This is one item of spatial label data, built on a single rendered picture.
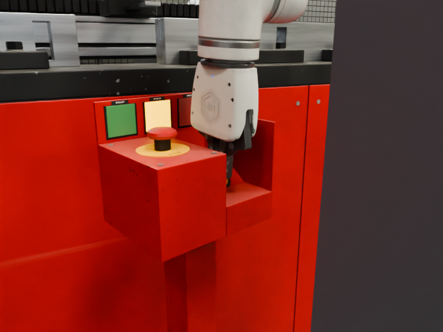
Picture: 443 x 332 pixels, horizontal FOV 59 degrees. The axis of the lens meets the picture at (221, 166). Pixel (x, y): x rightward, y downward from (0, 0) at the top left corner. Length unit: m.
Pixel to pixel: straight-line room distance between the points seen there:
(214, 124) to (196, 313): 0.30
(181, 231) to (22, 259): 0.37
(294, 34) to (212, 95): 0.53
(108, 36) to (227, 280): 0.68
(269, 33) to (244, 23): 0.48
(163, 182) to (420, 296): 0.30
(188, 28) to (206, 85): 0.36
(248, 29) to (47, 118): 0.37
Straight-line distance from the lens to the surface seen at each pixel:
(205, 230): 0.53
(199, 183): 0.49
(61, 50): 0.83
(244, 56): 0.53
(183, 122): 0.65
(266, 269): 1.01
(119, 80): 0.73
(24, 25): 0.83
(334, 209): 0.28
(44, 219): 0.76
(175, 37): 0.89
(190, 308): 0.64
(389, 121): 0.24
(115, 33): 1.11
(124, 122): 0.59
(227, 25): 0.52
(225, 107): 0.53
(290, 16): 0.59
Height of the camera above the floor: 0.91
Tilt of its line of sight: 17 degrees down
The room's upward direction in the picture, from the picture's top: straight up
